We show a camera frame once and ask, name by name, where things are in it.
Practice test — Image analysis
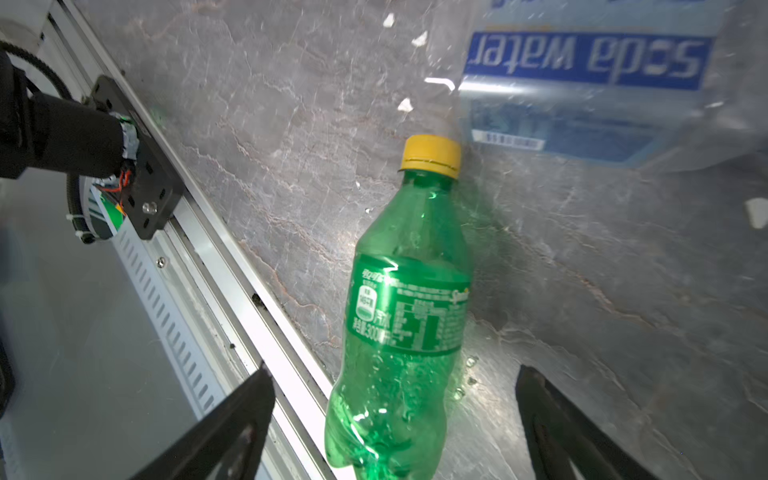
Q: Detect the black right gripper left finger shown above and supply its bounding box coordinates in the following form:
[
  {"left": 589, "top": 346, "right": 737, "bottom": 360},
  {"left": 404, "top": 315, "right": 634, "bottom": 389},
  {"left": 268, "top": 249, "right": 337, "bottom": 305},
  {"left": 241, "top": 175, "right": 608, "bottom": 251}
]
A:
[{"left": 134, "top": 367, "right": 276, "bottom": 479}]

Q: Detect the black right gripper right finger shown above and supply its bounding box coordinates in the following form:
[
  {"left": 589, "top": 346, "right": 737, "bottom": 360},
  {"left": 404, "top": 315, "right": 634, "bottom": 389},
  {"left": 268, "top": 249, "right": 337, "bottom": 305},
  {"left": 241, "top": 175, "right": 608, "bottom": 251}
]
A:
[{"left": 515, "top": 365, "right": 655, "bottom": 480}]

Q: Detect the green bottle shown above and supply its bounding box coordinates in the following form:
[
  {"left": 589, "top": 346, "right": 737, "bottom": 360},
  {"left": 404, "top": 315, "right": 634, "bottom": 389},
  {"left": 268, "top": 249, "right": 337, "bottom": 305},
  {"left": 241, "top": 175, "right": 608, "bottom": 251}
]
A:
[{"left": 324, "top": 135, "right": 472, "bottom": 479}]

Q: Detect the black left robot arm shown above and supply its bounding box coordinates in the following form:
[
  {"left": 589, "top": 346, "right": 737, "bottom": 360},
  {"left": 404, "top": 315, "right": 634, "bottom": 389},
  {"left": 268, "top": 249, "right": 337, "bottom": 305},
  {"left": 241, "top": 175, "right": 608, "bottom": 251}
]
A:
[{"left": 1, "top": 41, "right": 139, "bottom": 179}]

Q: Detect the soda water bottle blue cap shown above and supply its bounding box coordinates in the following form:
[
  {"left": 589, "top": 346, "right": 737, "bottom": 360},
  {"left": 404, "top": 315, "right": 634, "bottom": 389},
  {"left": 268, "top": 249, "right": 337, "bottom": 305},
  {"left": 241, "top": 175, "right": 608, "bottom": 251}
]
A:
[{"left": 432, "top": 1, "right": 767, "bottom": 172}]

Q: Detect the white slotted cable duct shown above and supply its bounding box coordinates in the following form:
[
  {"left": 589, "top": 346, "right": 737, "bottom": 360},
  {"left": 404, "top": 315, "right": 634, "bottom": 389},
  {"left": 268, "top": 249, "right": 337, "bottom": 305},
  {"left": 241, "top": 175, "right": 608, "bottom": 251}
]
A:
[{"left": 89, "top": 197, "right": 235, "bottom": 421}]

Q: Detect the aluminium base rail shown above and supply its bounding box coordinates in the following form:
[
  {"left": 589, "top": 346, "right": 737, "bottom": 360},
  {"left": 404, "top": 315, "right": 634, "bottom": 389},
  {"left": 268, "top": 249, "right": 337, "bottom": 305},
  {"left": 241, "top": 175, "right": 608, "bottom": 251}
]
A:
[{"left": 44, "top": 1, "right": 354, "bottom": 479}]

